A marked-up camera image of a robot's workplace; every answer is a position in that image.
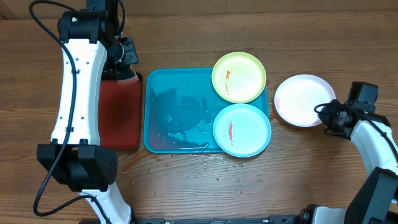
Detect green and pink sponge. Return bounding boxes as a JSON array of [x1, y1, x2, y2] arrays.
[[116, 65, 139, 85]]

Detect white plate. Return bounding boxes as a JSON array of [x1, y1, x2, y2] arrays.
[[274, 74, 336, 128]]

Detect light blue plate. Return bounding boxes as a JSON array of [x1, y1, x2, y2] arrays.
[[213, 104, 272, 158]]

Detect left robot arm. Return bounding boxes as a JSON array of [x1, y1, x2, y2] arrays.
[[37, 0, 139, 224]]

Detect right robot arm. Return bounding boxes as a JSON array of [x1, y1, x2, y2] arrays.
[[288, 82, 397, 224]]

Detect black and red tray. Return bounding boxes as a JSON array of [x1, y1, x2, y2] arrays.
[[98, 73, 142, 151]]

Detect teal plastic tray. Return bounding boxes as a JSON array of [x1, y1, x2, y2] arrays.
[[142, 67, 270, 154]]

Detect green plate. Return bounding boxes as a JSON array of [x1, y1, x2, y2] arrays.
[[211, 52, 267, 103]]

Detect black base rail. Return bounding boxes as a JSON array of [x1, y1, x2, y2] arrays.
[[131, 215, 311, 224]]

